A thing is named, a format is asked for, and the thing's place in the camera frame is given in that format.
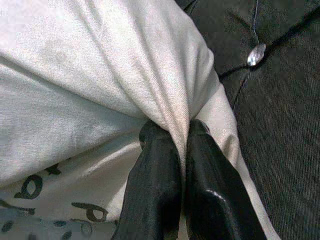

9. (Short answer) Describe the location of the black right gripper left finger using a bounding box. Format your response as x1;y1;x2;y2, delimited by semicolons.
112;121;187;240

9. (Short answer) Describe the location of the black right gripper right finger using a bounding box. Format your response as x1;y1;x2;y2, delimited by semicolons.
184;119;268;240

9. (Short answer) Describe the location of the white printed pillow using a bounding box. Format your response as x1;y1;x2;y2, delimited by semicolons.
0;0;281;240

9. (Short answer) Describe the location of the black tufted headboard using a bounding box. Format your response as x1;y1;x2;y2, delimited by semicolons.
174;0;320;240

